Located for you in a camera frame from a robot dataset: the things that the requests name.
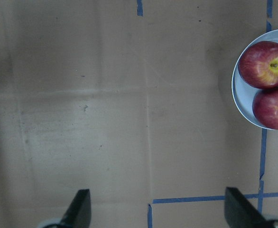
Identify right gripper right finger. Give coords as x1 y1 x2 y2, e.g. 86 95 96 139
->
225 187 274 228

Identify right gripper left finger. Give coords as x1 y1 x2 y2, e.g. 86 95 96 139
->
58 189 92 228

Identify red apple plate front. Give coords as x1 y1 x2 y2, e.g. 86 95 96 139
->
252 86 278 130

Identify red apple plate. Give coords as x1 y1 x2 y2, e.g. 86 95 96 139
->
252 86 278 130
238 41 278 89

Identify light blue plate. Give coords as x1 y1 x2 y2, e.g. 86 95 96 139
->
231 29 278 129

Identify red apple plate left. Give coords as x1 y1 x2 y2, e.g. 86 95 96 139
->
238 41 278 89

